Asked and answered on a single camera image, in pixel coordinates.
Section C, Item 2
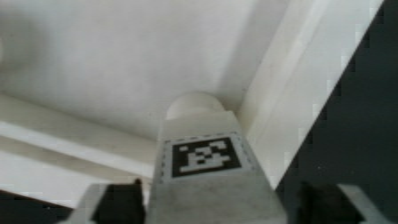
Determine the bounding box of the white square tabletop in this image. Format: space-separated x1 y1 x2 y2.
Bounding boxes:
0 0 387 209

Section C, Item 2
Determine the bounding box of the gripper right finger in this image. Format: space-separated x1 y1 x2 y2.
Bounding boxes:
298 182 394 224

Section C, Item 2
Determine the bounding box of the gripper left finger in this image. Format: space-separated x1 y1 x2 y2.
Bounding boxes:
59 180 146 224

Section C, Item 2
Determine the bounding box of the white table leg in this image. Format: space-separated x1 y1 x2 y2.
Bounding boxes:
146 92 288 224

